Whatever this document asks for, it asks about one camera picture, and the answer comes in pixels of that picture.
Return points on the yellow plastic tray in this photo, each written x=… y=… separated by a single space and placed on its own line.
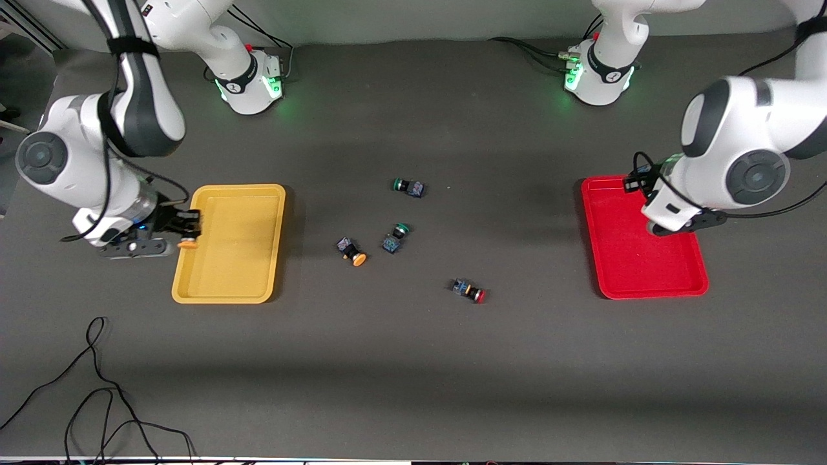
x=232 y=258

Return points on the green push button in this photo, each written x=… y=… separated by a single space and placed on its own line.
x=410 y=188
x=391 y=243

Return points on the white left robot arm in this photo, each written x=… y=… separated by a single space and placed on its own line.
x=743 y=129

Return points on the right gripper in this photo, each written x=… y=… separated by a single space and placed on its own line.
x=167 y=221

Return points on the red plastic tray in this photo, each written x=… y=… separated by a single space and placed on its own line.
x=627 y=258

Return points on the dark aluminium frame rail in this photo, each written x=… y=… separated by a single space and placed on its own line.
x=32 y=33

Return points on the yellow push button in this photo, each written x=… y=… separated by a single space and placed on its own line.
x=350 y=250
x=188 y=243

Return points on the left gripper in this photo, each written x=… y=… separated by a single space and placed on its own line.
x=648 y=179

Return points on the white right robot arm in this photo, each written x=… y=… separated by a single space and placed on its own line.
x=64 y=155

